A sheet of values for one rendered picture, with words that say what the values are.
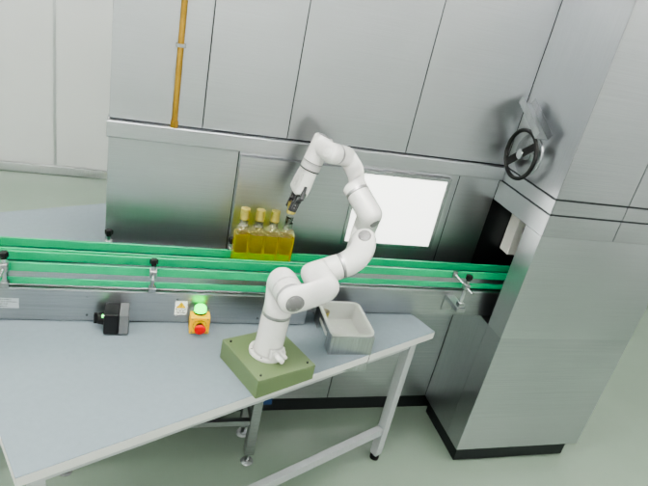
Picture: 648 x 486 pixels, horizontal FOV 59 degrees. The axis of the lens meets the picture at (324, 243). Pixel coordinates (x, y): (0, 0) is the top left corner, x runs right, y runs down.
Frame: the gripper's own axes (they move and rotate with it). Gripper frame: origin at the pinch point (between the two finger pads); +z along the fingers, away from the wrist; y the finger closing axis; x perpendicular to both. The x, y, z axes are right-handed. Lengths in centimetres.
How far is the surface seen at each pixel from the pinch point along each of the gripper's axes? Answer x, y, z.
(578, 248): 111, 24, -30
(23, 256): -81, 5, 47
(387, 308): 56, 6, 28
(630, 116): 94, 24, -82
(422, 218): 62, -12, -10
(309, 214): 13.0, -12.1, 5.7
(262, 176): -11.2, -12.3, -2.6
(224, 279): -16.6, 13.2, 31.2
